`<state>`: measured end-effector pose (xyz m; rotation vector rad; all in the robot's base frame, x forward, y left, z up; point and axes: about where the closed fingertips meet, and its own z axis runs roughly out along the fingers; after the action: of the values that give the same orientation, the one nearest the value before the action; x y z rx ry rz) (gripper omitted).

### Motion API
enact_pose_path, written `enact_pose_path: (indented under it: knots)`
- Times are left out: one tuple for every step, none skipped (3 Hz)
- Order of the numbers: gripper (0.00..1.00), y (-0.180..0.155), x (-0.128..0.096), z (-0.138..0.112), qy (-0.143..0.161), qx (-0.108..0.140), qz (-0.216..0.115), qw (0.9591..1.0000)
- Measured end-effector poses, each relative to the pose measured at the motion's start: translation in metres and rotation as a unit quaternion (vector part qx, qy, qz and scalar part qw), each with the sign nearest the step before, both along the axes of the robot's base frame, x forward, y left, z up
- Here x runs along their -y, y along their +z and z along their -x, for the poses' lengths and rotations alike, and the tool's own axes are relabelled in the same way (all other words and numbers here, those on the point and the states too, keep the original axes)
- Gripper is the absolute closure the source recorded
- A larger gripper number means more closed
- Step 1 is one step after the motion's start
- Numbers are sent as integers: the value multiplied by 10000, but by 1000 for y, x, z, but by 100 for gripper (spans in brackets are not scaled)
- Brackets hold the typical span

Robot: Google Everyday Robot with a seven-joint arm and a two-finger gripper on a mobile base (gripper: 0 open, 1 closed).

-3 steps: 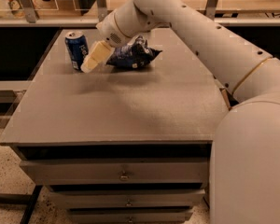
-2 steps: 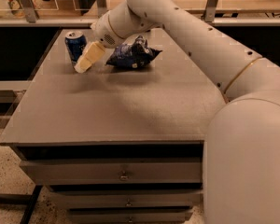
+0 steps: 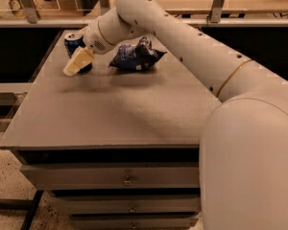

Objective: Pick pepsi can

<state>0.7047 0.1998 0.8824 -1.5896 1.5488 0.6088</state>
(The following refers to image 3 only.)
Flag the crumpled blue chip bag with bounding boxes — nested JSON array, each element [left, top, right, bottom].
[[109, 36, 165, 71]]

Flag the middle drawer with knob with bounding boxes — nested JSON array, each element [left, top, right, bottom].
[[52, 195, 201, 215]]

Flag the drawer with knob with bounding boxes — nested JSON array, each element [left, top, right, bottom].
[[52, 195, 201, 215], [20, 163, 200, 191], [70, 215, 198, 230]]

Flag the blue pepsi can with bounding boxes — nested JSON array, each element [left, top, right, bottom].
[[63, 32, 93, 74]]

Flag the grey drawer cabinet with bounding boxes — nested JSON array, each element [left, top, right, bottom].
[[0, 43, 218, 219]]

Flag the top drawer with knob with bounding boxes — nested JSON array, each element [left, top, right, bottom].
[[20, 163, 200, 191]]

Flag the bottom drawer with knob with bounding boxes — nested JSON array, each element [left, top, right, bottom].
[[70, 215, 198, 230]]

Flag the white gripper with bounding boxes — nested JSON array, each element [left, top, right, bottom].
[[63, 18, 114, 76]]

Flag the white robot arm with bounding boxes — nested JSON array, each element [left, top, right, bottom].
[[63, 0, 288, 230]]

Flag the metal railing frame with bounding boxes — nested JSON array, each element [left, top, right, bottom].
[[0, 0, 288, 31]]

